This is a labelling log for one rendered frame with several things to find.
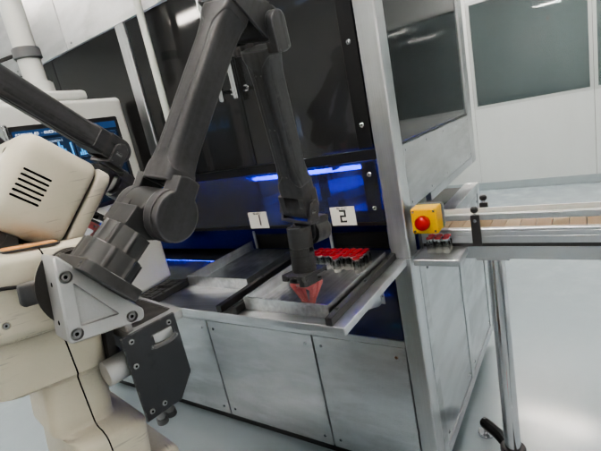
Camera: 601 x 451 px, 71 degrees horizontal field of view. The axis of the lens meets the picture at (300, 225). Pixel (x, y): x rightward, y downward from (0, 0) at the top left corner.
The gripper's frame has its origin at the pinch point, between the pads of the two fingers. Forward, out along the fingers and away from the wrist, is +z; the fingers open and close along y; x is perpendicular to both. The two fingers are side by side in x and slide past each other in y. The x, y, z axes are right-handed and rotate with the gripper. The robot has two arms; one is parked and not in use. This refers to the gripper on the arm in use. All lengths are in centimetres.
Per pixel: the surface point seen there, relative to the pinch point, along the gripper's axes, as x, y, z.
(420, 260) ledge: -14.8, 36.2, -1.9
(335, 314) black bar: -8.2, -1.8, 0.3
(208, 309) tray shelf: 32.0, -3.2, 2.3
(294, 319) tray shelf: 2.7, -2.9, 2.3
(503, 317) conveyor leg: -32, 54, 20
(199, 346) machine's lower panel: 94, 40, 42
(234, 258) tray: 54, 32, -3
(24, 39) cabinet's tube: 94, -7, -86
